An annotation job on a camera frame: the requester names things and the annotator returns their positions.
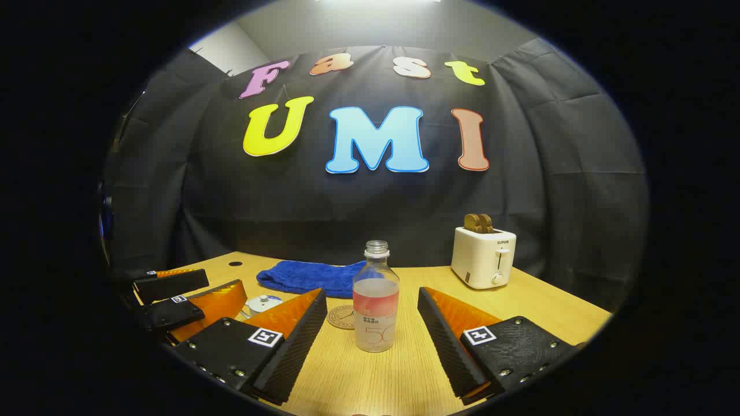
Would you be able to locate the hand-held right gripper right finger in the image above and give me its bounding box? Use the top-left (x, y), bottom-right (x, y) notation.
top-left (417, 286), bottom-right (584, 406)

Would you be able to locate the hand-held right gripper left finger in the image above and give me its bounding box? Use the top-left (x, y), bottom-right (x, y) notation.
top-left (173, 287), bottom-right (328, 406)

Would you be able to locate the round cork coaster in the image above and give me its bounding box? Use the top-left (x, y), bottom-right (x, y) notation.
top-left (327, 305), bottom-right (357, 330)

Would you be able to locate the clear water bottle pink label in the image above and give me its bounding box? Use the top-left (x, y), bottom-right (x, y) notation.
top-left (353, 240), bottom-right (401, 354)

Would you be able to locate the blue towel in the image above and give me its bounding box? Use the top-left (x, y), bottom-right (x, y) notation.
top-left (256, 260), bottom-right (371, 299)

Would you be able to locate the white toaster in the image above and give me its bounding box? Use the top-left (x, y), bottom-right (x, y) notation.
top-left (451, 226), bottom-right (517, 290)

